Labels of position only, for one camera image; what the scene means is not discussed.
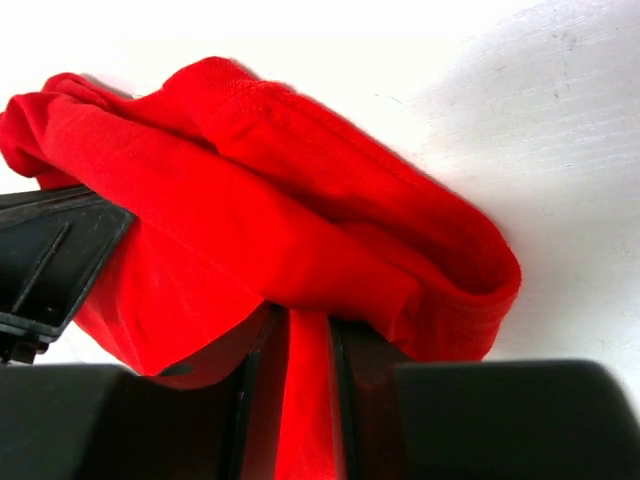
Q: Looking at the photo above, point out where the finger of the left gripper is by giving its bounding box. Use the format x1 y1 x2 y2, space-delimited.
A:
1 187 134 365

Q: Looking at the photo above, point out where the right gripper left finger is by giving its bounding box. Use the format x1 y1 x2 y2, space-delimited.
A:
1 306 289 479

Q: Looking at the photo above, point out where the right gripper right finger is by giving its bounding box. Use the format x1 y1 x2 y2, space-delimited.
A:
330 320 639 479

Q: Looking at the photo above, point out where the red t shirt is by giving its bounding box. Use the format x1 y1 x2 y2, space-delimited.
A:
1 57 521 479

